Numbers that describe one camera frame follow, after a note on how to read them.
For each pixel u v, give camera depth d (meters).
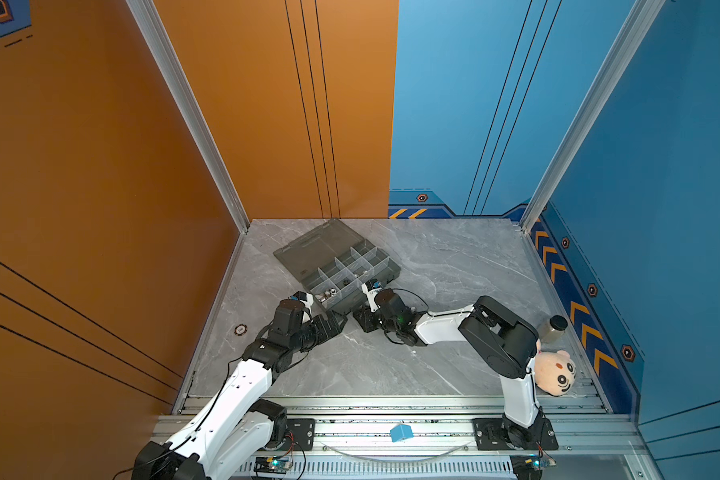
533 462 0.70
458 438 0.74
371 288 0.85
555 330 0.83
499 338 0.52
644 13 0.69
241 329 0.91
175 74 0.79
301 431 0.74
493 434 0.72
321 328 0.71
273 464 0.71
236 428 0.57
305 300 0.77
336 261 1.03
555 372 0.76
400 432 0.72
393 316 0.74
